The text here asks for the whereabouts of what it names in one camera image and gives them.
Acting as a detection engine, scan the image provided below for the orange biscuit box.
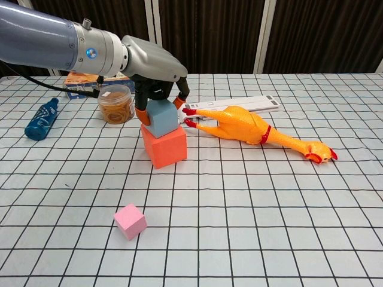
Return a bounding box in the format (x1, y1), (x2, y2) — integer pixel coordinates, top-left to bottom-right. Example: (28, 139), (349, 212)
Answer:
(64, 71), (134, 100)

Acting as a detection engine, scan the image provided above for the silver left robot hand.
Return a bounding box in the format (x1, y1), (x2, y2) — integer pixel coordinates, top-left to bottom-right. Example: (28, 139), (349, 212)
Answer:
(121, 35), (190, 126)

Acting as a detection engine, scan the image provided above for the pink foam cube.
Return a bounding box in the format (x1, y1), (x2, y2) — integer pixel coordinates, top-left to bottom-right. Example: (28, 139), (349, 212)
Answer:
(113, 203), (148, 241)

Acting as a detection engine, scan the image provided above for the light blue foam cube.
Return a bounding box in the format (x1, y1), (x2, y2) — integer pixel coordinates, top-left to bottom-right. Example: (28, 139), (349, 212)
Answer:
(146, 99), (177, 139)

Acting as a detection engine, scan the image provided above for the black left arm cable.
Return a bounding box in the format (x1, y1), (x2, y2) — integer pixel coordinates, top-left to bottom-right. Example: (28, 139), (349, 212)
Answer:
(0, 59), (105, 99)

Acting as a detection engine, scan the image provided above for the white power strip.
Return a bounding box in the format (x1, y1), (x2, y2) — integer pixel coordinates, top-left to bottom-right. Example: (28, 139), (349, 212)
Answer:
(178, 94), (281, 124)

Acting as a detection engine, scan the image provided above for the checkered light blue tablecloth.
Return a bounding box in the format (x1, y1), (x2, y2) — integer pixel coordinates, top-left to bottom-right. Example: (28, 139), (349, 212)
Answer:
(0, 71), (383, 287)

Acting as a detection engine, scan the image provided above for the orange foam cube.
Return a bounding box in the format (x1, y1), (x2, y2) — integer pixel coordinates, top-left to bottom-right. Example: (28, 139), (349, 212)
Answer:
(140, 124), (189, 170)

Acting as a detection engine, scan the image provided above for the yellow rubber chicken toy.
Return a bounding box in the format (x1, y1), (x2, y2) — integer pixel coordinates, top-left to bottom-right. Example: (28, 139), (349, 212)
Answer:
(181, 105), (338, 164)

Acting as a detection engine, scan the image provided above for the blue spray bottle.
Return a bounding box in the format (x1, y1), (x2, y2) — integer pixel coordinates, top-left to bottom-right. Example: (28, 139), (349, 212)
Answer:
(24, 97), (60, 141)

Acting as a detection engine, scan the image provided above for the clear jar of rubber bands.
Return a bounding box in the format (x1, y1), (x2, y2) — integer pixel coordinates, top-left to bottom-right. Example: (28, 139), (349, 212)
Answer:
(98, 84), (135, 124)

